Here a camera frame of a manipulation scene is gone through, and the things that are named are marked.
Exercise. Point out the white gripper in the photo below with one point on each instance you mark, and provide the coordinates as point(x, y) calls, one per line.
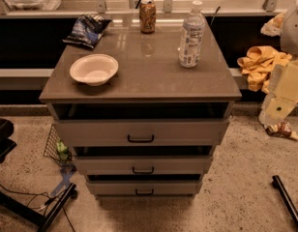
point(293, 33)

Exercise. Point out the grey bottom drawer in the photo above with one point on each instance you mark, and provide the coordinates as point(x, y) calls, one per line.
point(144, 188)

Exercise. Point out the grey drawer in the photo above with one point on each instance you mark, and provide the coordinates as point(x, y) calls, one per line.
point(142, 165)
point(144, 188)
point(151, 132)

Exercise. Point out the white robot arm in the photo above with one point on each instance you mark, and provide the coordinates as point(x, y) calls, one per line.
point(289, 34)

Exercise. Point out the grey top drawer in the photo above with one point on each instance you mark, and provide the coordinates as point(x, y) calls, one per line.
point(151, 132)

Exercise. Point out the grey drawer cabinet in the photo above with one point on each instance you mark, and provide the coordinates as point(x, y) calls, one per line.
point(150, 84)

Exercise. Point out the grey middle drawer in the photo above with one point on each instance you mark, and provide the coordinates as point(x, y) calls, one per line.
point(142, 165)

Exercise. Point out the brown snack wrapper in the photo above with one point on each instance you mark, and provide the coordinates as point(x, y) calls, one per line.
point(281, 129)

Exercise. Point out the yellow cloth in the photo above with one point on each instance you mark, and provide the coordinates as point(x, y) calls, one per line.
point(258, 65)

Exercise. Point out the crumpled white paper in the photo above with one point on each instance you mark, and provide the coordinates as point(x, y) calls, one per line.
point(273, 27)

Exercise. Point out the black right base leg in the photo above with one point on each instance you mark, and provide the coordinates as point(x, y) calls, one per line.
point(278, 184)

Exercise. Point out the black base leg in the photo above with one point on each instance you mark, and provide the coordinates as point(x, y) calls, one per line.
point(50, 209)
point(278, 184)

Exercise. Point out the clear plastic water bottle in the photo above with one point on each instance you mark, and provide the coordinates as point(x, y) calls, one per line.
point(191, 36)

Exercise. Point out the orange soda can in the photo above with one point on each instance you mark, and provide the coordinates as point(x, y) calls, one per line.
point(147, 16)

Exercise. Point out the white paper bowl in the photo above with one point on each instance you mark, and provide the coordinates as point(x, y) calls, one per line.
point(94, 69)

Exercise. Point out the blue chip bag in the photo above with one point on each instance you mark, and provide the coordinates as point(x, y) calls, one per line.
point(87, 30)

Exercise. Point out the green object in basket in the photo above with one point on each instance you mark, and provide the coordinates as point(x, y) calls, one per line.
point(62, 150)

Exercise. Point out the blue tape cross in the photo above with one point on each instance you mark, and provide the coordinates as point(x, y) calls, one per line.
point(66, 174)

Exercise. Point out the black chair base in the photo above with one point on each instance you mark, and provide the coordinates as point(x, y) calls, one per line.
point(6, 144)

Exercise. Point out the black left base leg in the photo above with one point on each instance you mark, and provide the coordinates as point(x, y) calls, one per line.
point(50, 209)

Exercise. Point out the wire mesh basket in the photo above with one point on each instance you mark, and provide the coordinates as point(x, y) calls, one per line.
point(50, 151)

